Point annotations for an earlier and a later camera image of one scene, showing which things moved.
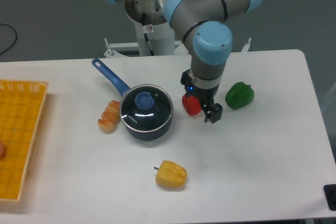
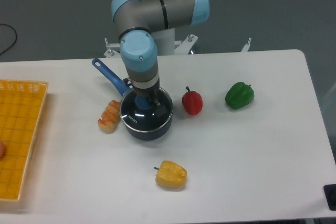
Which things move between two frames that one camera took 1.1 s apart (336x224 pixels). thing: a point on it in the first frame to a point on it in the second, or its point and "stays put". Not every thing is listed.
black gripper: (205, 96) to (150, 92)
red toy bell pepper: (192, 104) stays put
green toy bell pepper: (239, 95) stays put
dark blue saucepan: (146, 110) stays put
